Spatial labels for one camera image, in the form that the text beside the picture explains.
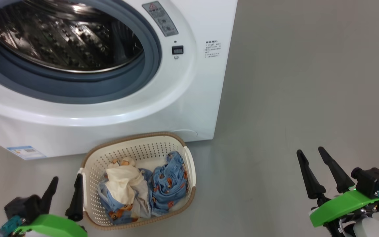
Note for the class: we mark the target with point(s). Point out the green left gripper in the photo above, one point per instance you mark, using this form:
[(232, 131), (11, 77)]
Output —
[(51, 227)]

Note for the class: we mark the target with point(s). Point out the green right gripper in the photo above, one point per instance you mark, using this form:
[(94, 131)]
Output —
[(344, 205)]

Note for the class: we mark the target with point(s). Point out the cream and blue printed garment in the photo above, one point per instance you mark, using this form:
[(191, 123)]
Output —
[(122, 184)]

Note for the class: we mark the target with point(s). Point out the blue printed elastic-waist garment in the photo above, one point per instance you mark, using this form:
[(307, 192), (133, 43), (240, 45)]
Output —
[(169, 184)]

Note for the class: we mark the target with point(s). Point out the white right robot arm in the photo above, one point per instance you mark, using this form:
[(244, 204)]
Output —
[(370, 228)]

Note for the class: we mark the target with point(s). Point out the white front-load washing machine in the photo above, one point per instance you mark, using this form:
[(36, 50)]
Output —
[(183, 98)]

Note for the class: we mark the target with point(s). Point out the stainless steel washing machine drum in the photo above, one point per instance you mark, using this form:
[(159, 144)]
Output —
[(61, 36)]

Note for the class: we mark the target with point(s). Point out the black square door latch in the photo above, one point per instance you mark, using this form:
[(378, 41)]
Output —
[(177, 50)]

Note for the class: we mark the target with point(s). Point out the blue energy label sticker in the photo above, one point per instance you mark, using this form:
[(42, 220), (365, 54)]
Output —
[(26, 152)]

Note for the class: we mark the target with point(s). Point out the cream perforated laundry basket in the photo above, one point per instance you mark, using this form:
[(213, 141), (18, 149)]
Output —
[(137, 148)]

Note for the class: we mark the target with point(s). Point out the round filter cover panel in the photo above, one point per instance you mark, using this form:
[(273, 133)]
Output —
[(188, 133)]

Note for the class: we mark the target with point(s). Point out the grey warning label sticker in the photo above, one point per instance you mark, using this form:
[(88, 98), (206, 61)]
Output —
[(161, 18)]

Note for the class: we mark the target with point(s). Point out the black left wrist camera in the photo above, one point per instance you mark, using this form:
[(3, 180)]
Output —
[(23, 207)]

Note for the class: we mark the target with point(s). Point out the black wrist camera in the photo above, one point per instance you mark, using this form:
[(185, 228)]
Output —
[(372, 181), (23, 207)]

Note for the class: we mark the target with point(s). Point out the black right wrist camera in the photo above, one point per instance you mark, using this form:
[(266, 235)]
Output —
[(372, 181)]

